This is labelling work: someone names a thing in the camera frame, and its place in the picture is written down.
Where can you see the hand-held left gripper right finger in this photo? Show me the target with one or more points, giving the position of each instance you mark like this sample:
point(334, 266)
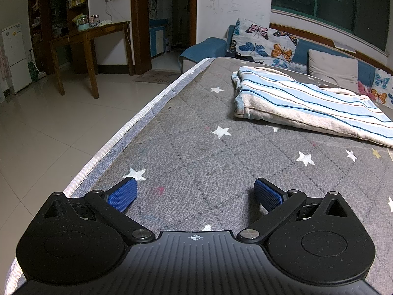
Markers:
point(268, 195)

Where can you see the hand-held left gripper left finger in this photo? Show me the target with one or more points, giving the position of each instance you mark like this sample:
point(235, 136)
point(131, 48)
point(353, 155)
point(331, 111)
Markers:
point(122, 195)

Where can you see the blue white striped cloth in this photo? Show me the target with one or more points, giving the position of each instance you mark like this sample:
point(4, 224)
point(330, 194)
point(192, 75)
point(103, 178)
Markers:
point(307, 101)

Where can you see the grey star-print mattress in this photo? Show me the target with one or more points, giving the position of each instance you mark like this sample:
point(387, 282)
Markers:
point(199, 159)

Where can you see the brown door mat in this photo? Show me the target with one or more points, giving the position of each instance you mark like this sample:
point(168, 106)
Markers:
point(155, 76)

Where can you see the dark navy garment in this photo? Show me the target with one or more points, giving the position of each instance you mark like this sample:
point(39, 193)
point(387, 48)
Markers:
point(241, 57)

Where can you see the grey pillow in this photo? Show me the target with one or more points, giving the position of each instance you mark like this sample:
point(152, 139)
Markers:
point(333, 69)

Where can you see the pink cloth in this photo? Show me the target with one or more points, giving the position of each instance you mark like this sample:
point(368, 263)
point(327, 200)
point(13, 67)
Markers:
point(363, 89)

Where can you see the broom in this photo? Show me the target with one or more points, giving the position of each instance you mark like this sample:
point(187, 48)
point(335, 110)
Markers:
point(38, 69)

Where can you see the large butterfly-print pillow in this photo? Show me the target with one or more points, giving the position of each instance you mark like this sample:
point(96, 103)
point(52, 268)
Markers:
point(261, 43)

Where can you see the green bag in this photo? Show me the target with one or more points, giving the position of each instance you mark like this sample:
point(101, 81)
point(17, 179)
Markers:
point(32, 71)

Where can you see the white stool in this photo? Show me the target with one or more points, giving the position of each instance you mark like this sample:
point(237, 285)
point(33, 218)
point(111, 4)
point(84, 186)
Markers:
point(168, 45)

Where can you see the small butterfly-print pillow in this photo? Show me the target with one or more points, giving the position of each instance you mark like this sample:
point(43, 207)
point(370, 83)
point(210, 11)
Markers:
point(382, 86)

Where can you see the blue sofa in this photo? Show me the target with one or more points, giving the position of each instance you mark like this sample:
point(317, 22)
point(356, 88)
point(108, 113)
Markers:
point(202, 49)

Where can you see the blue cabinet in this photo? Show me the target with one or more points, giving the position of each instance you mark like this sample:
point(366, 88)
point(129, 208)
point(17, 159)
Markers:
point(159, 38)

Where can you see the wooden table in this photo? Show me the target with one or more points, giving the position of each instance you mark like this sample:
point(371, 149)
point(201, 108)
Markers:
point(89, 33)

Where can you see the white book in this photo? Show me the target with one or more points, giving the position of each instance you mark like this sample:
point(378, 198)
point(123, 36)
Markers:
point(345, 47)

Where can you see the white refrigerator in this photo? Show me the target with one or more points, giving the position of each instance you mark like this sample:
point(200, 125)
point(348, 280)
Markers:
point(15, 57)

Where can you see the light green kettle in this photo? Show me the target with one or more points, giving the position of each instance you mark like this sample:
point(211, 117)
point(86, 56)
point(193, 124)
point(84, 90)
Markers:
point(83, 24)

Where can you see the wooden shelf unit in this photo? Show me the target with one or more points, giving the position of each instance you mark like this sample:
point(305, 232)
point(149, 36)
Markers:
point(58, 12)

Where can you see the dark window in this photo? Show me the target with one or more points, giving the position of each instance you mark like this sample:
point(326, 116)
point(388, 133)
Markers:
point(337, 3)

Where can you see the wooden door frame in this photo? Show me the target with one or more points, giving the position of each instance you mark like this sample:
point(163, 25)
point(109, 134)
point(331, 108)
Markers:
point(141, 27)

